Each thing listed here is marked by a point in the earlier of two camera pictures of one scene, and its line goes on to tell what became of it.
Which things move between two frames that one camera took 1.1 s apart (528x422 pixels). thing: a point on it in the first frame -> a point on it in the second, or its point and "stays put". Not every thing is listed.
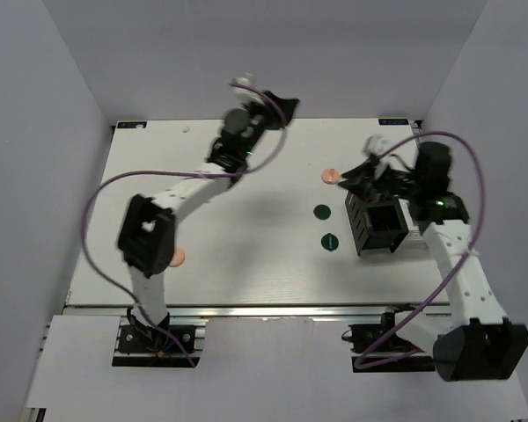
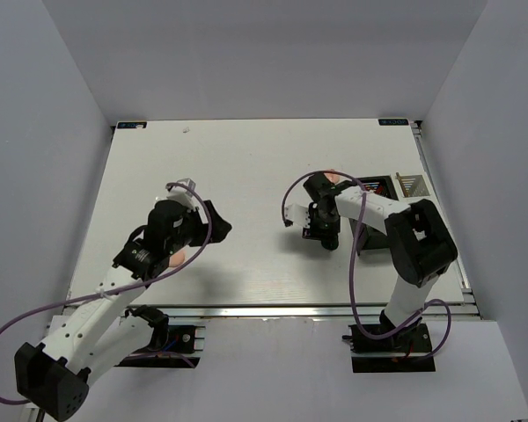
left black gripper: (266, 111) -> (220, 227)
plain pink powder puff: (179, 257) stays put
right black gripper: (361, 177) -> (315, 234)
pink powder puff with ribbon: (330, 175) stays put
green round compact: (329, 242) stays put
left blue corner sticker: (131, 125) stays put
